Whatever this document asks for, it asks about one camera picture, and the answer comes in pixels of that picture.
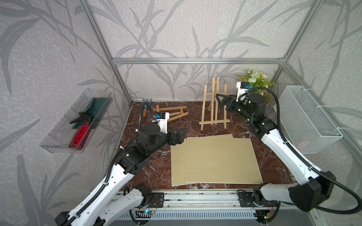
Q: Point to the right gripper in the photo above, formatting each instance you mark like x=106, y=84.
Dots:
x=227, y=98

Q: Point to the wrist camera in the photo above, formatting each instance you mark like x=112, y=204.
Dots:
x=161, y=119
x=243, y=89

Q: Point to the red spray bottle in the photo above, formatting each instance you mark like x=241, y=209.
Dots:
x=79, y=139

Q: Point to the green sheet in tray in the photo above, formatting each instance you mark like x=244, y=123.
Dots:
x=96, y=108

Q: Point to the plywood board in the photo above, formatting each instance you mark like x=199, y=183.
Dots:
x=178, y=165
x=222, y=161

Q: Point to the aluminium cage frame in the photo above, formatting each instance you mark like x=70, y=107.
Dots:
x=169, y=50

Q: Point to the white wire mesh basket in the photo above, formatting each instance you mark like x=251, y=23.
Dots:
x=305, y=122

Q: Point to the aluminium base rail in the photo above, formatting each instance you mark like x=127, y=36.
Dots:
x=182, y=205

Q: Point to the clear plastic wall tray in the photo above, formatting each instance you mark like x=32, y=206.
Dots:
x=75, y=129

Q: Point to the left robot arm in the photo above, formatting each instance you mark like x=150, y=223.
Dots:
x=113, y=186

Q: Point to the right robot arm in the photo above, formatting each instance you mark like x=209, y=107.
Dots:
x=312, y=186

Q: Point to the wooden easel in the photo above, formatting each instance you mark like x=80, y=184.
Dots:
x=174, y=112
x=214, y=105

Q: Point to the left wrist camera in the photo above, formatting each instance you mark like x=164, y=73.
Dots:
x=161, y=119

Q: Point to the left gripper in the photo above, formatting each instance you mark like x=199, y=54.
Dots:
x=179, y=139

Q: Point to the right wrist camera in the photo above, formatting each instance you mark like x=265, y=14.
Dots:
x=243, y=89

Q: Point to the potted plant with flowers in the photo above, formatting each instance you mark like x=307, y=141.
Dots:
x=258, y=79

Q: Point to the blue garden hand rake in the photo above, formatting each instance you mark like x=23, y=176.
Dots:
x=144, y=114

